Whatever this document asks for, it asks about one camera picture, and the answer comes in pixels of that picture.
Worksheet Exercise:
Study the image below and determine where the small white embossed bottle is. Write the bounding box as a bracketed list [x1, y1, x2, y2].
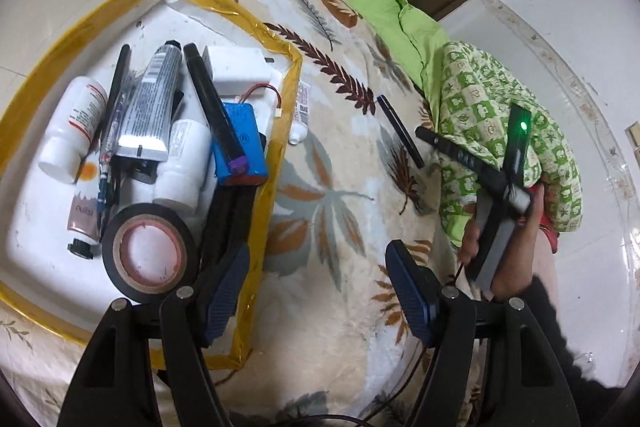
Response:
[152, 119, 213, 212]

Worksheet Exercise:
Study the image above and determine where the green patterned cloth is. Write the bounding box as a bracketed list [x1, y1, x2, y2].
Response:
[344, 0, 585, 248]

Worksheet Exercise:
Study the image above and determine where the white charger adapter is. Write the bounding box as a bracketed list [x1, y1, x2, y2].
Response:
[202, 46, 276, 95]

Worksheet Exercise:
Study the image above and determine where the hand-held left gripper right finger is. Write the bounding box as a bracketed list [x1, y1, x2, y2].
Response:
[385, 239, 581, 427]

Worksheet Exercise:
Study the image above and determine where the white foam tray yellow edged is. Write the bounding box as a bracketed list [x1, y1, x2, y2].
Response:
[0, 0, 303, 370]

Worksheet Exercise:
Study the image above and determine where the small white labelled tube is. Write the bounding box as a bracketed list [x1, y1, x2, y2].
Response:
[287, 82, 312, 145]

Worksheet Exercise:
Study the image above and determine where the long thin black pen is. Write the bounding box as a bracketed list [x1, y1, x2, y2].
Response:
[97, 44, 132, 148]

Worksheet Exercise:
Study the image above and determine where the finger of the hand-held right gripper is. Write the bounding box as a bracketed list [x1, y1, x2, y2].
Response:
[415, 126, 505, 184]

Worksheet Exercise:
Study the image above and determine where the daisy print cream tube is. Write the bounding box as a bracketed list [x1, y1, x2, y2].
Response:
[67, 162, 101, 260]

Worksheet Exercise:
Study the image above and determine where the person's right hand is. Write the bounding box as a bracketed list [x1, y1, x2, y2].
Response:
[459, 183, 547, 303]

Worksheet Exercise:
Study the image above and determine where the red cloth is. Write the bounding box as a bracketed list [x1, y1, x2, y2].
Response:
[537, 217, 561, 253]

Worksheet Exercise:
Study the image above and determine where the black pen blue tip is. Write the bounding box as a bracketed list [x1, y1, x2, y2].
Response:
[376, 94, 426, 168]

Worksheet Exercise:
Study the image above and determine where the black cable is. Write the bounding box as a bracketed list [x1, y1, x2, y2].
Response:
[277, 347, 451, 427]

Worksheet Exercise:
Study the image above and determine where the white pill bottle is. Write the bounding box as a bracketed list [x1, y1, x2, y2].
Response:
[37, 77, 108, 185]

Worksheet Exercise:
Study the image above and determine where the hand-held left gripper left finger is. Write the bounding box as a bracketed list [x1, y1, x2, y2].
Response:
[57, 242, 251, 427]

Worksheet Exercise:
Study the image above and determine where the leaf printed blanket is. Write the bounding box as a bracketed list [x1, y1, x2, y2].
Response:
[0, 0, 501, 427]

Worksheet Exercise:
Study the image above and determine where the blue battery pack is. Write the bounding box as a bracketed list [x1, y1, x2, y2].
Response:
[212, 84, 283, 185]

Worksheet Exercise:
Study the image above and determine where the black electrical tape roll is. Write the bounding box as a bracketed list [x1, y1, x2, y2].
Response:
[101, 203, 200, 305]

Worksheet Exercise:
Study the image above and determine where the silver tube black cap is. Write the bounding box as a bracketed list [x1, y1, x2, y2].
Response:
[115, 41, 183, 162]

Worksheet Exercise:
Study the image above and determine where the black marker purple end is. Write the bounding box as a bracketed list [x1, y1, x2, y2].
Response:
[182, 43, 248, 172]

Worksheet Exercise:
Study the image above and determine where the black rectangular case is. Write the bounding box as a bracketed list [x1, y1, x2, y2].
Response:
[200, 184, 256, 268]

